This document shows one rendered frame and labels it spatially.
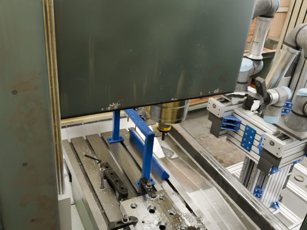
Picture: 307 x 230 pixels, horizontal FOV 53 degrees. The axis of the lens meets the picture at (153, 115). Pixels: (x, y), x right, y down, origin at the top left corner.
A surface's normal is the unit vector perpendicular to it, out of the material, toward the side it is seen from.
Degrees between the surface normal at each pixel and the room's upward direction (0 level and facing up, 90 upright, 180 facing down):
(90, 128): 24
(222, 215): 8
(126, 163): 0
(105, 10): 90
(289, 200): 0
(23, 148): 90
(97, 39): 90
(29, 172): 90
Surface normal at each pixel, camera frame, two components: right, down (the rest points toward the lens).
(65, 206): 0.45, 0.47
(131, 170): 0.09, -0.87
